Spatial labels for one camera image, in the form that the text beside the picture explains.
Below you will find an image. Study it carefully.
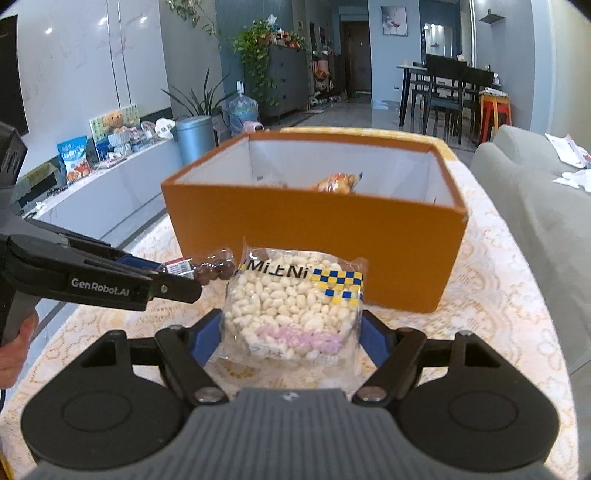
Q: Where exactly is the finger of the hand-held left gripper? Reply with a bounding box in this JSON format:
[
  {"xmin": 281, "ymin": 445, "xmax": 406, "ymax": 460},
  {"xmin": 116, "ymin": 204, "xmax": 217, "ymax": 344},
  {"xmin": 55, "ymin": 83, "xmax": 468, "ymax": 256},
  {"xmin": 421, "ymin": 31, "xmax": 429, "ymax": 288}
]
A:
[
  {"xmin": 61, "ymin": 232, "xmax": 161, "ymax": 274},
  {"xmin": 148, "ymin": 272, "xmax": 204, "ymax": 304}
]

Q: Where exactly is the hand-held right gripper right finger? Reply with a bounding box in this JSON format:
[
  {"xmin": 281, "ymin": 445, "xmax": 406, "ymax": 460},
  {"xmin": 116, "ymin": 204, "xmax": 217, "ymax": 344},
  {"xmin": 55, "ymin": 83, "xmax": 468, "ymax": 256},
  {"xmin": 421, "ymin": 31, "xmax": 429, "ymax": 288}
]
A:
[{"xmin": 353, "ymin": 309, "xmax": 503, "ymax": 407}]

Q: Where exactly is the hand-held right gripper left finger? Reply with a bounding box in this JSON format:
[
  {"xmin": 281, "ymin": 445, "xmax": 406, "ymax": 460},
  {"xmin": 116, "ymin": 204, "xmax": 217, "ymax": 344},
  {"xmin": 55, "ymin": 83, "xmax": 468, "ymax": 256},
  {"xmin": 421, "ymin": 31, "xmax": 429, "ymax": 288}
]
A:
[{"xmin": 81, "ymin": 308, "xmax": 230, "ymax": 407}]

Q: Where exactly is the clear bag of chocolate balls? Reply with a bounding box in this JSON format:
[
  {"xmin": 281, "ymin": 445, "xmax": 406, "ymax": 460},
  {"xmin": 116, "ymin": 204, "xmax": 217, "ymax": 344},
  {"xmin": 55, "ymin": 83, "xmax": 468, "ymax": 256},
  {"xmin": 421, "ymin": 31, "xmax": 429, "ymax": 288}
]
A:
[{"xmin": 157, "ymin": 247, "xmax": 239, "ymax": 285}]

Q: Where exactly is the clear bag of white candies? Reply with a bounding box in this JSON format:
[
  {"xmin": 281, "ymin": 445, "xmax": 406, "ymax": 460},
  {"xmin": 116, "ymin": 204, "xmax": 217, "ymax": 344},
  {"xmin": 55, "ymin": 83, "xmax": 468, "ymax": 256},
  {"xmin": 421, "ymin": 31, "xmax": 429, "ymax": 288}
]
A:
[{"xmin": 215, "ymin": 237, "xmax": 370, "ymax": 370}]

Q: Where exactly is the orange cardboard box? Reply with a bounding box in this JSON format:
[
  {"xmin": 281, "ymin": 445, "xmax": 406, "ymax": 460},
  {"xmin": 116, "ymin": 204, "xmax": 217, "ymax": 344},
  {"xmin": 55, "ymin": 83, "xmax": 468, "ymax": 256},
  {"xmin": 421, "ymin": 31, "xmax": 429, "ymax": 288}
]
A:
[{"xmin": 160, "ymin": 129, "xmax": 470, "ymax": 315}]

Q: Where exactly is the person's left hand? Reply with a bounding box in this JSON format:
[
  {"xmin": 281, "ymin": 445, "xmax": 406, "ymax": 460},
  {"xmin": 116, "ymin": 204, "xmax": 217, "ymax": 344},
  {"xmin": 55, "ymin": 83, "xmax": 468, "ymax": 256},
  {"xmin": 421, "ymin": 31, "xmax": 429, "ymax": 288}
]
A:
[{"xmin": 0, "ymin": 314, "xmax": 40, "ymax": 391}]

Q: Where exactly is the blue snack bag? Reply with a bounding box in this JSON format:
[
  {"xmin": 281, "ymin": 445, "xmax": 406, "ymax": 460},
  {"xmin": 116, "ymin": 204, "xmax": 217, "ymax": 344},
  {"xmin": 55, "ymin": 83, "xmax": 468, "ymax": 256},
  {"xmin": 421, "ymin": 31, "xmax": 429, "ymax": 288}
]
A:
[{"xmin": 57, "ymin": 135, "xmax": 92, "ymax": 186}]

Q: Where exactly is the teddy bear picture box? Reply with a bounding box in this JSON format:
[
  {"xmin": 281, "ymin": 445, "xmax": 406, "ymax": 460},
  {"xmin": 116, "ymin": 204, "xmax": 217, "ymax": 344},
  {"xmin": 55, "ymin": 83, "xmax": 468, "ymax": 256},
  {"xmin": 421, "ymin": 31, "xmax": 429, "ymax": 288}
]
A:
[{"xmin": 89, "ymin": 104, "xmax": 142, "ymax": 161}]

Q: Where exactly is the blue grey trash can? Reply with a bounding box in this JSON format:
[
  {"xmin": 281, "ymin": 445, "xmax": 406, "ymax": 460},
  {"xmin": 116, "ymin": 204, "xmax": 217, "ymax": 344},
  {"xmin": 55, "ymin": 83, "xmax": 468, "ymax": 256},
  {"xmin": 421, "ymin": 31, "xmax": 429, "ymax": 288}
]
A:
[{"xmin": 175, "ymin": 115, "xmax": 218, "ymax": 166}]

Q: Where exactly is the orange snack packet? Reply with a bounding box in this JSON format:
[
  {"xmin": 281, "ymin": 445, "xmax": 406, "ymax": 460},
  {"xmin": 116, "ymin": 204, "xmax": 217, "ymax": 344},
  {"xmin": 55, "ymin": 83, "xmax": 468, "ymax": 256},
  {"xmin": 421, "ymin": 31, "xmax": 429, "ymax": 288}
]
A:
[{"xmin": 315, "ymin": 171, "xmax": 365, "ymax": 195}]

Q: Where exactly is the long-leaf potted plant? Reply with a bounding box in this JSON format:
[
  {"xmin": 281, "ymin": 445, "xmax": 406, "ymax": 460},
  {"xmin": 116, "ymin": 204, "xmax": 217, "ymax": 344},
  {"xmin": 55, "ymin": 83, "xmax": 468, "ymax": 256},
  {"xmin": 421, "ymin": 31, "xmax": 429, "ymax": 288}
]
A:
[{"xmin": 161, "ymin": 68, "xmax": 234, "ymax": 120}]

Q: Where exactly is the large water bottle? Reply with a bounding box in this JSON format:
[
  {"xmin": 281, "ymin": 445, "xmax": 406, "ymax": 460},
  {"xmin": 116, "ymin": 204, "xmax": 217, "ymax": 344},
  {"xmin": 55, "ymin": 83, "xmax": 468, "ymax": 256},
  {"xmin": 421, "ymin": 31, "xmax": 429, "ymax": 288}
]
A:
[{"xmin": 223, "ymin": 80, "xmax": 259, "ymax": 137}]

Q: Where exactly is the grey sofa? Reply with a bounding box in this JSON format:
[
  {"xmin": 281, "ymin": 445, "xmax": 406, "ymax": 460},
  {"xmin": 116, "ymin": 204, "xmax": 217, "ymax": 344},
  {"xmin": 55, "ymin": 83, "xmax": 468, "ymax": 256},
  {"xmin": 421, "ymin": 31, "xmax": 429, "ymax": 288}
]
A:
[{"xmin": 468, "ymin": 124, "xmax": 591, "ymax": 376}]

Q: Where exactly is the black television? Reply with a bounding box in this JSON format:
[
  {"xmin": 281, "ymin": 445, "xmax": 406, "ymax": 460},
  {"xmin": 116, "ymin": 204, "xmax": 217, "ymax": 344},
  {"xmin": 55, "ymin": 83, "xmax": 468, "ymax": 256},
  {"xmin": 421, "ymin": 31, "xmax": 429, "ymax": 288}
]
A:
[{"xmin": 0, "ymin": 13, "xmax": 29, "ymax": 136}]

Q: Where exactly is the dark grey cabinet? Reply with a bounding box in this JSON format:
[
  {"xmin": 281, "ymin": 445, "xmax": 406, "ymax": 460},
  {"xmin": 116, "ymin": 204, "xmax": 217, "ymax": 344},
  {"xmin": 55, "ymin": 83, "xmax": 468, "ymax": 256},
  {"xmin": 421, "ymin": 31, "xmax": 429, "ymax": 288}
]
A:
[{"xmin": 265, "ymin": 43, "xmax": 311, "ymax": 123}]

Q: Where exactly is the trailing green plant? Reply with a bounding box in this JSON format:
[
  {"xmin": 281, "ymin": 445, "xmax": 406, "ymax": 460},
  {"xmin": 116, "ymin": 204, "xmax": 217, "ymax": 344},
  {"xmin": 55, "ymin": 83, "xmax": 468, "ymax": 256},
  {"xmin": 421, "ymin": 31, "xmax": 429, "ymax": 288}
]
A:
[{"xmin": 232, "ymin": 19, "xmax": 280, "ymax": 108}]

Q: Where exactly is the orange red stool stack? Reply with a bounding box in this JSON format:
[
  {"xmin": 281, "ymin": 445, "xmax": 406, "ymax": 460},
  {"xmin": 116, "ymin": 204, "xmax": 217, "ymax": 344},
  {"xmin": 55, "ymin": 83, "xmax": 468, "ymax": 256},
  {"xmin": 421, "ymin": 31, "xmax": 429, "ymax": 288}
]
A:
[{"xmin": 478, "ymin": 91, "xmax": 513, "ymax": 145}]

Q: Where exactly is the black dining chair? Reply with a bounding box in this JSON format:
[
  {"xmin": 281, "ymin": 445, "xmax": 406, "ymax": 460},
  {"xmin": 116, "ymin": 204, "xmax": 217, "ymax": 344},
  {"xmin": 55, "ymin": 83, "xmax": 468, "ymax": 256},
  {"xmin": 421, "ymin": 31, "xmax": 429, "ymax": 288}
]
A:
[{"xmin": 421, "ymin": 53, "xmax": 469, "ymax": 141}]

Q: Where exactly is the shoe rack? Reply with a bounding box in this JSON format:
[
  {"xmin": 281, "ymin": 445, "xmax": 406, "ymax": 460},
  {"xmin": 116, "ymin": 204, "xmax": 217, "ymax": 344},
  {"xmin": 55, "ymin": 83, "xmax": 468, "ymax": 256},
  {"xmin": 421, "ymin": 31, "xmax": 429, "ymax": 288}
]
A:
[{"xmin": 308, "ymin": 21, "xmax": 343, "ymax": 104}]

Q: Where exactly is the printed paper sheet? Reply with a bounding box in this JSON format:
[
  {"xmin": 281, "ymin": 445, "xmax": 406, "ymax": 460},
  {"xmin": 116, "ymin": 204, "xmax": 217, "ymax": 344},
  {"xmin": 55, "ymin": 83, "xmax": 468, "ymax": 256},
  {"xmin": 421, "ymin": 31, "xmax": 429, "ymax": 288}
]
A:
[{"xmin": 545, "ymin": 133, "xmax": 591, "ymax": 169}]

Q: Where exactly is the dark dining table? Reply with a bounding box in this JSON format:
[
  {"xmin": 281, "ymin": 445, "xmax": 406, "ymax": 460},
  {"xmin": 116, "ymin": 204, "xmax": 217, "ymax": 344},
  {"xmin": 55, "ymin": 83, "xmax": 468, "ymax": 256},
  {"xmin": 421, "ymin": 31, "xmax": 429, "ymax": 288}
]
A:
[{"xmin": 396, "ymin": 61, "xmax": 502, "ymax": 132}]

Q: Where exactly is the brown door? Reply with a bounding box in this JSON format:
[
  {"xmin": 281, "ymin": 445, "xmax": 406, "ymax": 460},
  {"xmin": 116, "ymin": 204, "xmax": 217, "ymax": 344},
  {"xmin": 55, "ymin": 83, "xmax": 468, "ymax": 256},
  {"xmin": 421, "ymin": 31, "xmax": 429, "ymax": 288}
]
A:
[{"xmin": 341, "ymin": 20, "xmax": 373, "ymax": 97}]

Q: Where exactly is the framed wall picture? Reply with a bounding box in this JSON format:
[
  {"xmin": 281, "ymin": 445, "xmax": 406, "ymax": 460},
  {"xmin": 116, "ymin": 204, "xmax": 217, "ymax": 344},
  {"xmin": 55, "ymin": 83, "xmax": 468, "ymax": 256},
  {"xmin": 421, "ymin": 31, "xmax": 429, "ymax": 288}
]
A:
[{"xmin": 380, "ymin": 5, "xmax": 410, "ymax": 37}]

